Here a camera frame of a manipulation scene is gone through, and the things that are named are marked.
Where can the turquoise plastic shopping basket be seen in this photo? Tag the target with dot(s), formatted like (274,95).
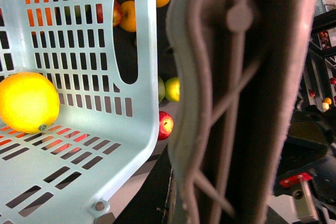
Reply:
(106,79)

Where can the peach fruit front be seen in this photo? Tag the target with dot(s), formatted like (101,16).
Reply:
(66,144)

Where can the yellow apple front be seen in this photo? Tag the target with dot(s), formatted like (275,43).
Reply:
(128,22)

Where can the round orange middle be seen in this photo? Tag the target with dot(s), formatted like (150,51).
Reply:
(40,15)

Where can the grey basket handle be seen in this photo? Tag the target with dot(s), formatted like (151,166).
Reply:
(240,64)

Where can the green avocado front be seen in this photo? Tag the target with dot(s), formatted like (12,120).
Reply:
(161,89)

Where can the red apple front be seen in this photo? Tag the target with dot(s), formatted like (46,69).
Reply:
(166,125)

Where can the red apple on shelf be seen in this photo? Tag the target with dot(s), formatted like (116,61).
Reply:
(117,14)

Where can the yellow lemon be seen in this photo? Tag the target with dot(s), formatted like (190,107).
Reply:
(29,102)

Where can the green apple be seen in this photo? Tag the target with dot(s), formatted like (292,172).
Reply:
(172,89)

